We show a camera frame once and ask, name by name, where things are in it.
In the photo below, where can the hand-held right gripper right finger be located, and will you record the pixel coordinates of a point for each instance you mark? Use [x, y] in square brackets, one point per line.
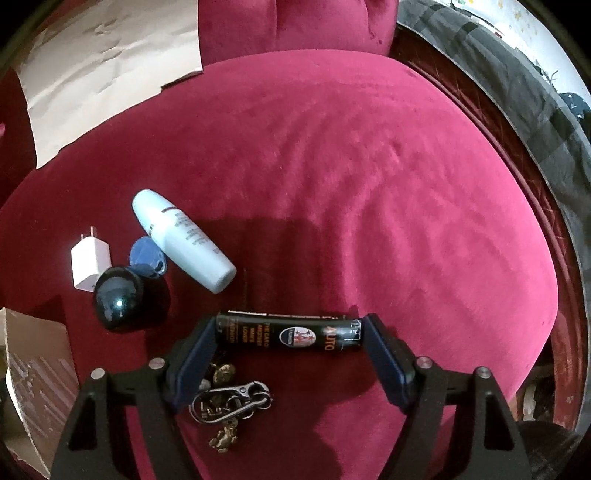
[383, 364]

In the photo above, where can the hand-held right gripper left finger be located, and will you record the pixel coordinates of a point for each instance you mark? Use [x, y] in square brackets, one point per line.
[187, 369]

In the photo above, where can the dark glossy ball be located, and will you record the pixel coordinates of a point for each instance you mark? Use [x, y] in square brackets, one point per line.
[117, 300]

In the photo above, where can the black labelled cylinder tube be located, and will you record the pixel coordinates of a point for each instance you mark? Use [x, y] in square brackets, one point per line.
[286, 334]

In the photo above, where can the light blue roll-on bottle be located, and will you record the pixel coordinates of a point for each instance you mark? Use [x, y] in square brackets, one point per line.
[184, 240]

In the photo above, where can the white charger plug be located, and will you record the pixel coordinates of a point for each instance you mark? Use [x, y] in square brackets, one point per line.
[90, 263]

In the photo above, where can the cardboard box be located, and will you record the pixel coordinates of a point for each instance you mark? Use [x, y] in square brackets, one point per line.
[37, 360]

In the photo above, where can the red velvet sofa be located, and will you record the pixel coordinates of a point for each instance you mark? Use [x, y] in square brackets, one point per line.
[346, 184]

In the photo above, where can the brown paper sheet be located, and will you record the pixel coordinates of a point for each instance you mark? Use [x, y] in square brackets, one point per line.
[92, 69]

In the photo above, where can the grey checkered blanket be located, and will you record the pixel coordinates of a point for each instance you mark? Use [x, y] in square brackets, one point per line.
[508, 55]

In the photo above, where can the white patterned cloth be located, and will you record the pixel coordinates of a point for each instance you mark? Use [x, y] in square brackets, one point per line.
[531, 27]

